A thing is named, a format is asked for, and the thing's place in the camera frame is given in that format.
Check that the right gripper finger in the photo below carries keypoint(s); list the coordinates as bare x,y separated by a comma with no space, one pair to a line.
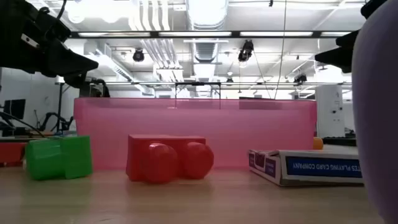
349,39
339,59

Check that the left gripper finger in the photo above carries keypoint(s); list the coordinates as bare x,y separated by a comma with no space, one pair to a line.
76,81
71,63

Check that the purple foam die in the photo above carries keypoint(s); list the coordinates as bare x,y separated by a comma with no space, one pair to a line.
379,124

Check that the long green toy block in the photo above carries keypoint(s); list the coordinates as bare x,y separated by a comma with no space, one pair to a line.
59,158

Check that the orange toy block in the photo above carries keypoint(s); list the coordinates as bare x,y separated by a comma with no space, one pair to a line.
317,143

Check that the small red toy cube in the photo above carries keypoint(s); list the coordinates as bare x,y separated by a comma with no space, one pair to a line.
11,152

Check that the playing card box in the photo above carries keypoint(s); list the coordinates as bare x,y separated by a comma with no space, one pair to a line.
311,168

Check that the red two-stud toy block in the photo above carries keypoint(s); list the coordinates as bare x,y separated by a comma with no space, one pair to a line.
161,155

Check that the pink translucent plastic bin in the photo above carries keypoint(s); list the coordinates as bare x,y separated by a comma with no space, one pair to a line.
217,124

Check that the black background robot arm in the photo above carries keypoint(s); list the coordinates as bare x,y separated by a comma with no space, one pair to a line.
46,115

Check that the white cabinet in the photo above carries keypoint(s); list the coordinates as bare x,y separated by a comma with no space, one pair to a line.
329,112

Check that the black hanging spotlight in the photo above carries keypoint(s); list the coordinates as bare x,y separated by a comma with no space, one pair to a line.
246,51
138,56

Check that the black computer monitor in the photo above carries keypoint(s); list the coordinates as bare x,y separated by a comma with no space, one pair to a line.
14,109

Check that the black ceiling light bar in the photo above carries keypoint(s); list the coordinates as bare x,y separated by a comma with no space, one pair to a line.
235,34

